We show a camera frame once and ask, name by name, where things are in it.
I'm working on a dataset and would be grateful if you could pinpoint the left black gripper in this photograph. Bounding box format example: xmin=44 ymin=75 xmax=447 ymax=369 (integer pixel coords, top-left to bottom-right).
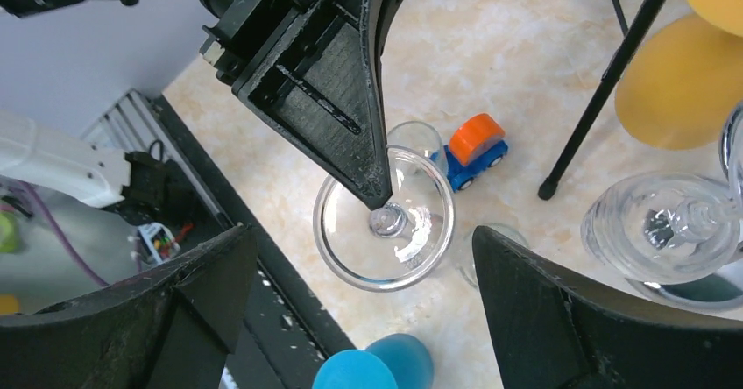
xmin=199 ymin=0 xmax=403 ymax=209

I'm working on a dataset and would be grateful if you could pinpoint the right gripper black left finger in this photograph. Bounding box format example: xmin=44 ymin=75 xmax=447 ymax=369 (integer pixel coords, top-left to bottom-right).
xmin=1 ymin=225 xmax=258 ymax=388

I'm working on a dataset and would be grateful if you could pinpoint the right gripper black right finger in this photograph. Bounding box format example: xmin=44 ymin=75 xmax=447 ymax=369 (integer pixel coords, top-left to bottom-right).
xmin=473 ymin=226 xmax=742 ymax=388

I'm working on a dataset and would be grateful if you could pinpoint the clear wine glass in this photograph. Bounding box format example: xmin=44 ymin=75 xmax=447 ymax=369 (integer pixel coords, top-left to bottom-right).
xmin=581 ymin=105 xmax=742 ymax=285

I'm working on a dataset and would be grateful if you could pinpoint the orange plastic wine glass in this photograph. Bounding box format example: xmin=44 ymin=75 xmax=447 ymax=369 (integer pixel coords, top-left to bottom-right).
xmin=615 ymin=0 xmax=742 ymax=151

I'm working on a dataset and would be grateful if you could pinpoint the blue plastic wine glass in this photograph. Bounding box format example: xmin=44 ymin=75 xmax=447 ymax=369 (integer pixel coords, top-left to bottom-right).
xmin=312 ymin=333 xmax=435 ymax=389

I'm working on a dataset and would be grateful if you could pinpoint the black music stand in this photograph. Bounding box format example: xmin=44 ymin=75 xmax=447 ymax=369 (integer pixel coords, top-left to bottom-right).
xmin=537 ymin=0 xmax=667 ymax=201

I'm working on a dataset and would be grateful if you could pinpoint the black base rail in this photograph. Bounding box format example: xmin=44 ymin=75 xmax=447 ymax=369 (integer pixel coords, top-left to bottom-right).
xmin=150 ymin=95 xmax=354 ymax=388

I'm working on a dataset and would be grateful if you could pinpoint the silver wire glass rack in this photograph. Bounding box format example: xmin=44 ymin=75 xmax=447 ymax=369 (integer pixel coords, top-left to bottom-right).
xmin=627 ymin=103 xmax=742 ymax=312

